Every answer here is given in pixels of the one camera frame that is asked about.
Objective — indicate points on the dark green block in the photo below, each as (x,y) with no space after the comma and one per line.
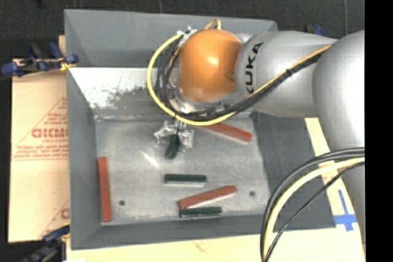
(200,211)
(172,148)
(185,178)

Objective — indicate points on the red-brown flat block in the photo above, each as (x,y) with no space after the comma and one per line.
(207,197)
(235,132)
(104,190)

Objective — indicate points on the grey metal bin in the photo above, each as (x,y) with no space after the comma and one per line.
(129,162)

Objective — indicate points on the brown cardboard board red print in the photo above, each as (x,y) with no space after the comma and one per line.
(37,147)

